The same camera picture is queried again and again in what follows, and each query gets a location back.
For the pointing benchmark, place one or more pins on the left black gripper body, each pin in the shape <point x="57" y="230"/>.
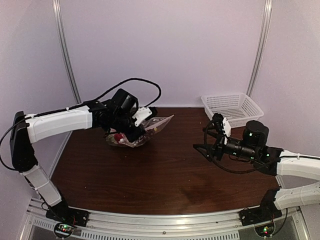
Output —
<point x="120" y="123"/>

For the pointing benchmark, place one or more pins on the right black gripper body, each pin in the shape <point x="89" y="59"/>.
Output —
<point x="218" y="145"/>

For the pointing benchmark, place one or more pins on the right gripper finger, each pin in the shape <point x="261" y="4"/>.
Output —
<point x="202" y="149"/>
<point x="216" y="132"/>

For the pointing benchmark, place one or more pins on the clear zip top bag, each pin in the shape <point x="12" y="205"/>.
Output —
<point x="152" y="127"/>

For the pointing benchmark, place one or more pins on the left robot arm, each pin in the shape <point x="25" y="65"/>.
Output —
<point x="121" y="113"/>

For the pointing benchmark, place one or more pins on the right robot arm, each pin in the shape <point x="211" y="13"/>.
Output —
<point x="272" y="161"/>

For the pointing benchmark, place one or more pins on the white plastic basket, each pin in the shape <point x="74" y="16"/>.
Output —
<point x="238" y="108"/>

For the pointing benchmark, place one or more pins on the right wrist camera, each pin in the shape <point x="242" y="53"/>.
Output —
<point x="222" y="127"/>

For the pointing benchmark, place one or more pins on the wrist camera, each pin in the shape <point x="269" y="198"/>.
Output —
<point x="144" y="113"/>
<point x="222" y="127"/>

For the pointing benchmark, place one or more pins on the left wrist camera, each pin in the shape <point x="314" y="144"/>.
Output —
<point x="144" y="113"/>

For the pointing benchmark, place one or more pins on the aluminium front rail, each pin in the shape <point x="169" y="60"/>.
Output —
<point x="223" y="225"/>

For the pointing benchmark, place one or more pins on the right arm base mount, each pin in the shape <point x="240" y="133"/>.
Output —
<point x="257" y="215"/>

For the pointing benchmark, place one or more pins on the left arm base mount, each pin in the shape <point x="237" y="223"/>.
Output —
<point x="68" y="215"/>

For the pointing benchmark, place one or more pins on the left aluminium wall post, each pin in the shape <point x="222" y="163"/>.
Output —
<point x="64" y="49"/>

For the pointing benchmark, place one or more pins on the aluminium wall post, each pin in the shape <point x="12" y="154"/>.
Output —
<point x="264" y="31"/>
<point x="64" y="49"/>

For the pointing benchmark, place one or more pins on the right aluminium wall post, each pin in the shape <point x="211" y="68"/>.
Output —
<point x="264" y="31"/>

